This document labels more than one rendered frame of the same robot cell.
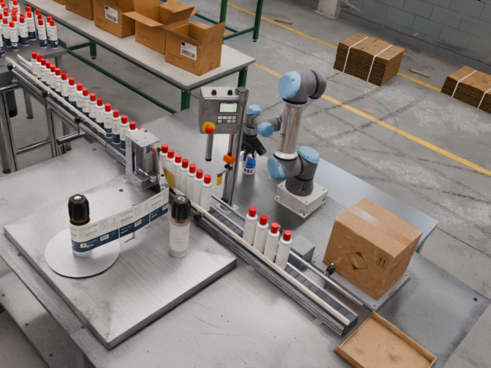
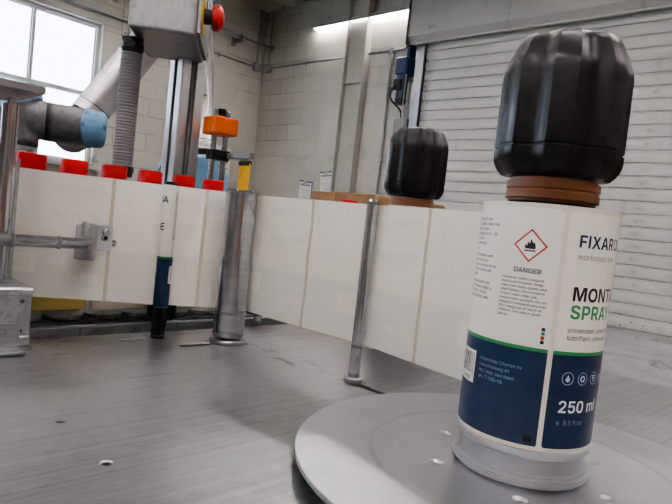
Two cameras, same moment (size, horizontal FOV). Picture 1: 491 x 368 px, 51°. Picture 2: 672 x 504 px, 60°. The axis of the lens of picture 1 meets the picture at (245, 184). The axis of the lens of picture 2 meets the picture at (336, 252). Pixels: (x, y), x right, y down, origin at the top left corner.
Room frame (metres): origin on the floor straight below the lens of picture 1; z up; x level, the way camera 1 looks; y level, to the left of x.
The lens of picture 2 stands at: (1.63, 1.05, 1.04)
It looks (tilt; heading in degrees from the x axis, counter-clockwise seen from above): 3 degrees down; 277
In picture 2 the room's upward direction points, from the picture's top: 6 degrees clockwise
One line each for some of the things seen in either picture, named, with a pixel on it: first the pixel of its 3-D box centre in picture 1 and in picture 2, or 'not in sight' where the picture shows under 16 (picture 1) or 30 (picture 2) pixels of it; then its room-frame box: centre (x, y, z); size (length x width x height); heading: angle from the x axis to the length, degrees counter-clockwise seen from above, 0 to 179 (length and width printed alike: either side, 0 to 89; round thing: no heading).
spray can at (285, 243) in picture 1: (283, 250); not in sight; (1.62, -0.21, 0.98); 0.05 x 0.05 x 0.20
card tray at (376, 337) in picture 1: (386, 354); not in sight; (1.27, -0.64, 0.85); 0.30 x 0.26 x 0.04; 51
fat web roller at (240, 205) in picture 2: (164, 201); (234, 266); (1.83, 0.36, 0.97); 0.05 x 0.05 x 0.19
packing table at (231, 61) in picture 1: (131, 67); not in sight; (4.33, 1.20, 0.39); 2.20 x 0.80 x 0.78; 55
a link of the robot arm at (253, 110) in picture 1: (253, 116); (20, 116); (2.38, 0.01, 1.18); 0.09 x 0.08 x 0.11; 34
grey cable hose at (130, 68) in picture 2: (210, 142); (127, 108); (2.07, 0.20, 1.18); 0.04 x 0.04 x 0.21
